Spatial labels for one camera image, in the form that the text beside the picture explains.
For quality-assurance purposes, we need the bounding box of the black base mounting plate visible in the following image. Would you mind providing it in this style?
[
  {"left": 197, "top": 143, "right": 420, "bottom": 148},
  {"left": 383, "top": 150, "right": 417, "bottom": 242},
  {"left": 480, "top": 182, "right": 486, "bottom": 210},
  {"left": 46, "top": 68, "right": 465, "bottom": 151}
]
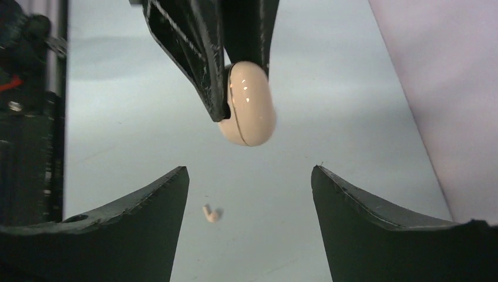
[{"left": 1, "top": 92, "right": 63, "bottom": 226}]

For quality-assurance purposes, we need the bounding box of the beige earbud charging case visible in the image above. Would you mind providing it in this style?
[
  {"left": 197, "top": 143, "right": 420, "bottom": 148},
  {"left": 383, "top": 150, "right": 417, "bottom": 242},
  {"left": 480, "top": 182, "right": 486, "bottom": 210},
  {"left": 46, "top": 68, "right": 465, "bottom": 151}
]
[{"left": 218, "top": 61, "right": 276, "bottom": 147}]

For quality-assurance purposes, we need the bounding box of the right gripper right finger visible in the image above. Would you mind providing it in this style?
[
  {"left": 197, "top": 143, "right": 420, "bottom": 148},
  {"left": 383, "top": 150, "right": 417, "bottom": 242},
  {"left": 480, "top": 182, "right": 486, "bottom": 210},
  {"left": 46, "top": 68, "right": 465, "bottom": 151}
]
[{"left": 311, "top": 166, "right": 497, "bottom": 281}]

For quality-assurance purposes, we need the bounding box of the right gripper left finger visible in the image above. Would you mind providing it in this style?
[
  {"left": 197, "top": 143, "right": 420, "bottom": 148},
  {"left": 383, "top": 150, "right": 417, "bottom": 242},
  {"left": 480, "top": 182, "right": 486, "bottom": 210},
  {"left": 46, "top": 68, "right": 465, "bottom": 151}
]
[{"left": 1, "top": 166, "right": 189, "bottom": 281}]

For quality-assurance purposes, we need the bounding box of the beige earbud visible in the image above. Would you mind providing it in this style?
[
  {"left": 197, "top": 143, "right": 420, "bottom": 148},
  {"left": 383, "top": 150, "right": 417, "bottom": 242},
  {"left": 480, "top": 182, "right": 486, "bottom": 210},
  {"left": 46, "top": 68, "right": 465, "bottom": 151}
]
[{"left": 203, "top": 204, "right": 223, "bottom": 223}]

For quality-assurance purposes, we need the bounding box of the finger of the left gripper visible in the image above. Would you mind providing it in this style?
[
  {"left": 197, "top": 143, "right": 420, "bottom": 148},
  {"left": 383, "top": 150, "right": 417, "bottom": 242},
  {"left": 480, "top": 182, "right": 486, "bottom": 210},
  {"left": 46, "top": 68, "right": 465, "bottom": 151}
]
[
  {"left": 221, "top": 0, "right": 279, "bottom": 75},
  {"left": 141, "top": 0, "right": 229, "bottom": 122}
]

